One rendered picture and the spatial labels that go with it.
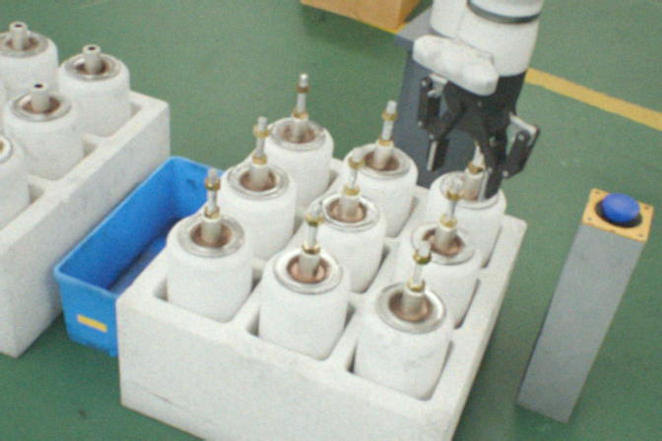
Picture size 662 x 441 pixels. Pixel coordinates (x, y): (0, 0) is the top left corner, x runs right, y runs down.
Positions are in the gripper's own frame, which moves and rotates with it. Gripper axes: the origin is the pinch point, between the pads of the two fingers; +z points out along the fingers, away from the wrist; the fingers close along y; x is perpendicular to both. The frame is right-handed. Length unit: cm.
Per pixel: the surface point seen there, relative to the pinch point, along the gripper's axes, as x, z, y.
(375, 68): -61, 35, 62
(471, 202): -8.8, 9.8, 2.8
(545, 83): -87, 35, 36
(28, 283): 32, 25, 38
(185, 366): 26.6, 23.3, 13.3
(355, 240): 7.2, 10.6, 7.3
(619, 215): -11.6, 2.7, -13.7
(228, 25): -47, 35, 93
